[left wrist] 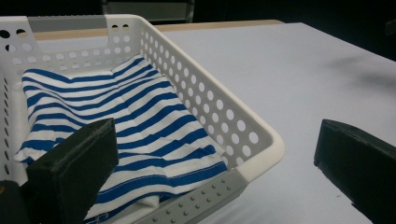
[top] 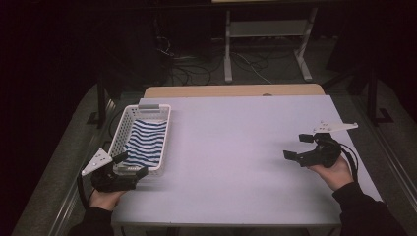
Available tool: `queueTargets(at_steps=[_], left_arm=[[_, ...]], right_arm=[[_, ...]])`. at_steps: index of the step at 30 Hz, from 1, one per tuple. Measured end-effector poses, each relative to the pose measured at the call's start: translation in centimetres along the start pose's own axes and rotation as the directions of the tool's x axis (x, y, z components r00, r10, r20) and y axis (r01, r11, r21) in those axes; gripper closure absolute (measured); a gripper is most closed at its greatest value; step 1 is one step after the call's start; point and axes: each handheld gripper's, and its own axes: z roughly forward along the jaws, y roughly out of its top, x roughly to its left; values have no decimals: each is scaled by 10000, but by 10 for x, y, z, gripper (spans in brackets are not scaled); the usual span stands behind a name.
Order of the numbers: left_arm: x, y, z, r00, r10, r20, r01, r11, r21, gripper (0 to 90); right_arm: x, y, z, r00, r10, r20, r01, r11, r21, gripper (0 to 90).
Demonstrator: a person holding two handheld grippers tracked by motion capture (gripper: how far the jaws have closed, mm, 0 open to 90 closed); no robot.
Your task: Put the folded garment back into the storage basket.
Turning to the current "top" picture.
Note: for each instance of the white perforated plastic basket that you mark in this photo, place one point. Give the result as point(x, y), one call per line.
point(122, 131)

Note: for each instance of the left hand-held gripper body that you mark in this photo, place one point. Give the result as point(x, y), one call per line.
point(111, 182)

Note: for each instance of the person's right hand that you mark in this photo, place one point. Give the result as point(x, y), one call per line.
point(337, 175)

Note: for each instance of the grey metal table frame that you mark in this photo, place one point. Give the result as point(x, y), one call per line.
point(267, 29)

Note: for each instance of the person's left hand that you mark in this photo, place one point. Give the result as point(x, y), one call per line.
point(105, 200)

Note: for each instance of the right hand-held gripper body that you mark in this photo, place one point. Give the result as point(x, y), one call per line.
point(324, 152)

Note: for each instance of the black metal stand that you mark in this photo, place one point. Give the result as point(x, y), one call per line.
point(372, 98)
point(101, 105)

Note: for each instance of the blue white striped cloth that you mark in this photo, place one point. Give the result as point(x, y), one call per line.
point(146, 144)

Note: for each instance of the wooden table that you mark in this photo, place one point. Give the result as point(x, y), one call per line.
point(229, 90)

